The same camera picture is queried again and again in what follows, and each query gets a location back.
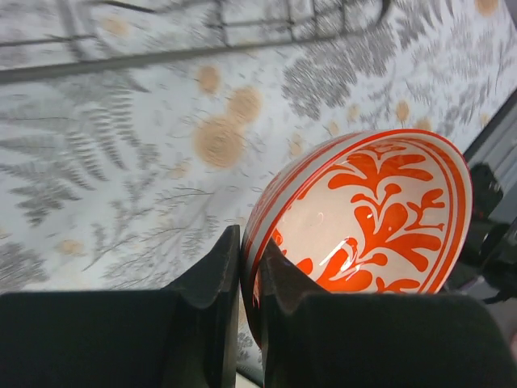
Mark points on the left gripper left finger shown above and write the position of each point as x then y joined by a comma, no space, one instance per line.
182,335

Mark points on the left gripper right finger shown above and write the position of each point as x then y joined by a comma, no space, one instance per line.
313,338

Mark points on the orange patterned bowl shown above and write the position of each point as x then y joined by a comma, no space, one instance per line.
369,212

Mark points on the black wire dish rack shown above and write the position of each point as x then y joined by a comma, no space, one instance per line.
64,38

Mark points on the floral table mat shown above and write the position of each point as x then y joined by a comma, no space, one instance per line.
122,179

